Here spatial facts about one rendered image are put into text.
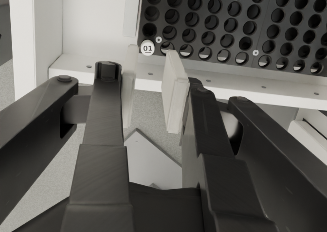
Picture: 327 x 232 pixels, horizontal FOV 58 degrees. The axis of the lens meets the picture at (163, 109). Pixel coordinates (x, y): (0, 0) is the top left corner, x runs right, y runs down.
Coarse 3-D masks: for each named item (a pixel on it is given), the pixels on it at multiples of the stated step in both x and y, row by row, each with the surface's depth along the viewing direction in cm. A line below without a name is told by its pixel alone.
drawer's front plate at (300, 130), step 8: (296, 128) 39; (304, 128) 38; (312, 128) 38; (296, 136) 39; (304, 136) 37; (312, 136) 36; (320, 136) 36; (304, 144) 37; (312, 144) 35; (320, 144) 34; (312, 152) 35; (320, 152) 34
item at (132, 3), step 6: (126, 0) 30; (132, 0) 30; (138, 0) 30; (126, 6) 30; (132, 6) 30; (138, 6) 30; (126, 12) 30; (132, 12) 30; (126, 18) 31; (132, 18) 31; (126, 24) 31; (132, 24) 31; (126, 30) 31; (132, 30) 31; (132, 36) 31
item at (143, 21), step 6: (144, 0) 25; (162, 0) 25; (144, 6) 25; (150, 6) 25; (156, 6) 25; (162, 6) 25; (144, 12) 26; (162, 12) 26; (144, 18) 26; (156, 18) 26; (144, 24) 26; (156, 24) 26; (156, 30) 26; (138, 36) 26; (144, 36) 26; (150, 36) 27; (156, 36) 26; (138, 42) 27; (156, 42) 27; (156, 48) 27; (156, 54) 27
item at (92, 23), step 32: (64, 0) 31; (96, 0) 31; (64, 32) 32; (96, 32) 32; (64, 64) 29; (160, 64) 34; (192, 64) 34; (224, 64) 35; (224, 96) 30; (256, 96) 30; (288, 96) 31; (320, 96) 32
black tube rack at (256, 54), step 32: (192, 0) 29; (224, 0) 26; (256, 0) 29; (288, 0) 26; (320, 0) 30; (160, 32) 26; (192, 32) 29; (224, 32) 27; (256, 32) 27; (288, 32) 30; (320, 32) 27; (256, 64) 28; (288, 64) 29; (320, 64) 29
